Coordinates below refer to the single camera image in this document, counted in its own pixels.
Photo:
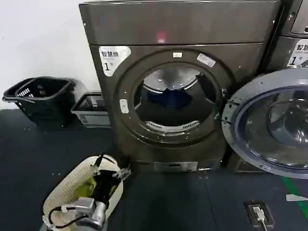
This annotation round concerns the white perforated laundry basket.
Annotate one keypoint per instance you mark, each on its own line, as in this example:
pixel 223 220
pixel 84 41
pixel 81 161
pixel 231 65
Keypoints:
pixel 72 180

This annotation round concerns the grey rectangular box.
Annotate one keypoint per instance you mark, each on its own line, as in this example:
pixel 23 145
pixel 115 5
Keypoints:
pixel 92 115

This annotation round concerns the black plastic basket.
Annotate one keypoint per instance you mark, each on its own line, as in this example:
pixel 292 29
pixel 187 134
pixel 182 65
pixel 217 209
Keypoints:
pixel 48 101
pixel 10 95

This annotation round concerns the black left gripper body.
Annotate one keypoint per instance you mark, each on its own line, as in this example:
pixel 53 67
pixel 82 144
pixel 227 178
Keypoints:
pixel 104 185

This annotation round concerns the grey dryer with open drum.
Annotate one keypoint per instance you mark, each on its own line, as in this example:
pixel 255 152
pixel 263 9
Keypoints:
pixel 168 31

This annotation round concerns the dark blue clothes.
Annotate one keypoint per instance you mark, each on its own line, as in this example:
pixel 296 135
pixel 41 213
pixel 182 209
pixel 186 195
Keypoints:
pixel 169 98

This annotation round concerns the black floor socket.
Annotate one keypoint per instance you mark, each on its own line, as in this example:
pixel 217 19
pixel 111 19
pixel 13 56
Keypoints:
pixel 250 216

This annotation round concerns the green floor tape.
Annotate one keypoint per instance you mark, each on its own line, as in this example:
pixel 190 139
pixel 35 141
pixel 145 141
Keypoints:
pixel 296 195

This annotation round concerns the grey dryer with number sticker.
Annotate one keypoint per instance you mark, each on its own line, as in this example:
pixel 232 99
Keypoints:
pixel 293 29

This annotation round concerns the round glass dryer door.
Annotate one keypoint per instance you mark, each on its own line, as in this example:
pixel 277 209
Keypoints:
pixel 269 125

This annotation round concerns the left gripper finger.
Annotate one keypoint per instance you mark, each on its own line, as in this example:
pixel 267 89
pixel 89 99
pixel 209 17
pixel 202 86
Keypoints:
pixel 123 173
pixel 97 169

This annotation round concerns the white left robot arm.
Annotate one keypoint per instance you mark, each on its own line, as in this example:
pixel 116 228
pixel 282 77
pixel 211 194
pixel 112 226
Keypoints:
pixel 95 213

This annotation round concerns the white floor tape piece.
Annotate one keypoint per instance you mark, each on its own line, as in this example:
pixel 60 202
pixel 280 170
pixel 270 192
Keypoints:
pixel 293 197

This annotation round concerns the yellow-green cloth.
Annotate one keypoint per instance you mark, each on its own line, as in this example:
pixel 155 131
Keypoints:
pixel 85 187

